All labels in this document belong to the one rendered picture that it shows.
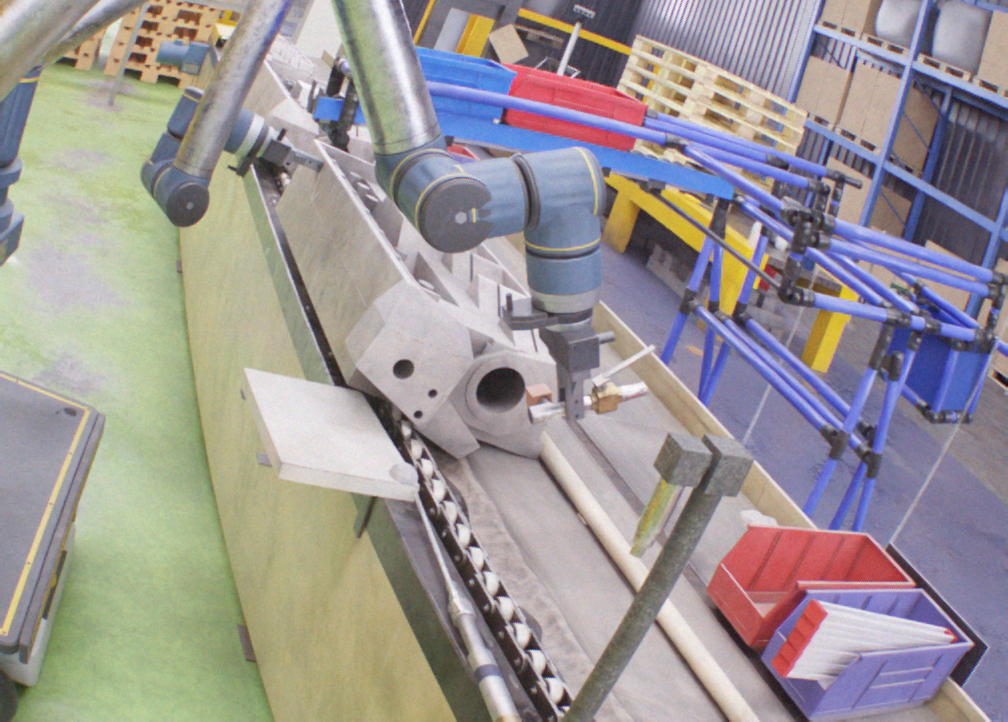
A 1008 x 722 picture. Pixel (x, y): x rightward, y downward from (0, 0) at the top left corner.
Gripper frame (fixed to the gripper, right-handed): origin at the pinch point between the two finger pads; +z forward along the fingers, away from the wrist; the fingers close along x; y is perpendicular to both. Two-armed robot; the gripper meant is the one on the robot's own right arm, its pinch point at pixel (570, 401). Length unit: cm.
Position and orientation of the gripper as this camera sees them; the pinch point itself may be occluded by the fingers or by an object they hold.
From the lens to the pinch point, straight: 174.9
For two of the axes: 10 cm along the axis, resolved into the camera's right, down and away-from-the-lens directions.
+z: 0.7, 9.0, 4.3
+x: -3.0, -3.9, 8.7
